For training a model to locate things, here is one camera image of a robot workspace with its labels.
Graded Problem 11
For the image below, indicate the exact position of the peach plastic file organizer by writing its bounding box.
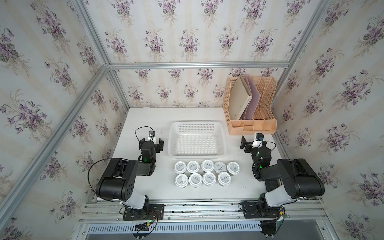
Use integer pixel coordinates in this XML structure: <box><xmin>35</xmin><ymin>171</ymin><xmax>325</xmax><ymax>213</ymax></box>
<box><xmin>223</xmin><ymin>77</ymin><xmax>277</xmax><ymax>135</ymax></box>

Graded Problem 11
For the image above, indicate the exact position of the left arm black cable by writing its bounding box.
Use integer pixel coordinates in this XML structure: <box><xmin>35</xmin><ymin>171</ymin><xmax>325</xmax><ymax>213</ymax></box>
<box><xmin>87</xmin><ymin>125</ymin><xmax>156</xmax><ymax>202</ymax></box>

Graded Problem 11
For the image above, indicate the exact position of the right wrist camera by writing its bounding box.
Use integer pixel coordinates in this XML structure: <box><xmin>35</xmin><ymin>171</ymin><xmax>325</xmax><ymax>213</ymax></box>
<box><xmin>252</xmin><ymin>133</ymin><xmax>264</xmax><ymax>148</ymax></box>

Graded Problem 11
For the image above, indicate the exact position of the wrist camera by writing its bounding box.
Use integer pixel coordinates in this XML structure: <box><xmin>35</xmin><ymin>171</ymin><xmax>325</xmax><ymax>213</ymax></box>
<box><xmin>252</xmin><ymin>133</ymin><xmax>264</xmax><ymax>148</ymax></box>
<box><xmin>147</xmin><ymin>130</ymin><xmax>156</xmax><ymax>143</ymax></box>

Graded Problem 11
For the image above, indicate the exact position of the white perforated plastic basket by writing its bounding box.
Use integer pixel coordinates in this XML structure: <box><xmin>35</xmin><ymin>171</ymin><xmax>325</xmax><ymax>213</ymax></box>
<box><xmin>168</xmin><ymin>121</ymin><xmax>227</xmax><ymax>159</ymax></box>

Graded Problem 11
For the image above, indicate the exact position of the aluminium mounting rail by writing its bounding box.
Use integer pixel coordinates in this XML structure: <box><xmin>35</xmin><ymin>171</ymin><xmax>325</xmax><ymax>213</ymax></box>
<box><xmin>79</xmin><ymin>200</ymin><xmax>328</xmax><ymax>224</ymax></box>

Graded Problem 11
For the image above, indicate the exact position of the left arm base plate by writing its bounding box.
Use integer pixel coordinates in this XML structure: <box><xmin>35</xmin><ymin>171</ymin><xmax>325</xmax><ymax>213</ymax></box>
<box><xmin>123</xmin><ymin>204</ymin><xmax>165</xmax><ymax>221</ymax></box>

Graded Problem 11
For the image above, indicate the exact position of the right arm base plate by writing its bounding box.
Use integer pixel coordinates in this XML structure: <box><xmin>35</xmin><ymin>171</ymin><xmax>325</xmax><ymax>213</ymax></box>
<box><xmin>239</xmin><ymin>201</ymin><xmax>284</xmax><ymax>219</ymax></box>

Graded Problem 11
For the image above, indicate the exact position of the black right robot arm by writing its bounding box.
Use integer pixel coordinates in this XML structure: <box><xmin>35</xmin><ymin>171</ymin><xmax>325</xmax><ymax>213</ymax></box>
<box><xmin>240</xmin><ymin>133</ymin><xmax>325</xmax><ymax>219</ymax></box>

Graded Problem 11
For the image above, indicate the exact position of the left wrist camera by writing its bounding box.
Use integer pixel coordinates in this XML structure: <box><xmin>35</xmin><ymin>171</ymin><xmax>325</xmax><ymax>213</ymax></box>
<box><xmin>147</xmin><ymin>130</ymin><xmax>156</xmax><ymax>143</ymax></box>

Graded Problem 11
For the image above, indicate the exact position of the small circuit board with wires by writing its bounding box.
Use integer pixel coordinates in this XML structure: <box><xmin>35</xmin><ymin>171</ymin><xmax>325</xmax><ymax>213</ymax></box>
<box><xmin>134</xmin><ymin>222</ymin><xmax>151</xmax><ymax>233</ymax></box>

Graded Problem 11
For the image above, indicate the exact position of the yogurt cup row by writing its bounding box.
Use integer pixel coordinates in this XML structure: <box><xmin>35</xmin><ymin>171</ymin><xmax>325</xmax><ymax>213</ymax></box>
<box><xmin>217</xmin><ymin>172</ymin><xmax>232</xmax><ymax>187</ymax></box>
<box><xmin>214</xmin><ymin>162</ymin><xmax>227</xmax><ymax>174</ymax></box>
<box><xmin>175</xmin><ymin>174</ymin><xmax>189</xmax><ymax>189</ymax></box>
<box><xmin>227</xmin><ymin>162</ymin><xmax>240</xmax><ymax>176</ymax></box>
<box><xmin>203</xmin><ymin>172</ymin><xmax>217</xmax><ymax>187</ymax></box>
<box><xmin>174</xmin><ymin>161</ymin><xmax>187</xmax><ymax>175</ymax></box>
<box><xmin>201</xmin><ymin>160</ymin><xmax>215</xmax><ymax>173</ymax></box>
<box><xmin>189</xmin><ymin>173</ymin><xmax>203</xmax><ymax>188</ymax></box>
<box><xmin>187</xmin><ymin>161</ymin><xmax>200</xmax><ymax>174</ymax></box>

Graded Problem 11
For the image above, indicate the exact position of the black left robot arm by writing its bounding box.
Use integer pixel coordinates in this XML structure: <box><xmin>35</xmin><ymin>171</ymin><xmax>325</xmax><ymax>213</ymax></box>
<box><xmin>94</xmin><ymin>139</ymin><xmax>164</xmax><ymax>214</ymax></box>

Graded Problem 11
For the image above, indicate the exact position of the purple folder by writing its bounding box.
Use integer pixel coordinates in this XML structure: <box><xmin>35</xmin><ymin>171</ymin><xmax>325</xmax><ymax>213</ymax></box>
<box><xmin>242</xmin><ymin>75</ymin><xmax>261</xmax><ymax>120</ymax></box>

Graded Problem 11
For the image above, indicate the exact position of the beige folder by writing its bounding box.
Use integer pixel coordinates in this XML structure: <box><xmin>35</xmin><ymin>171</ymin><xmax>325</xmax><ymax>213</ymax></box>
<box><xmin>229</xmin><ymin>77</ymin><xmax>252</xmax><ymax>121</ymax></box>

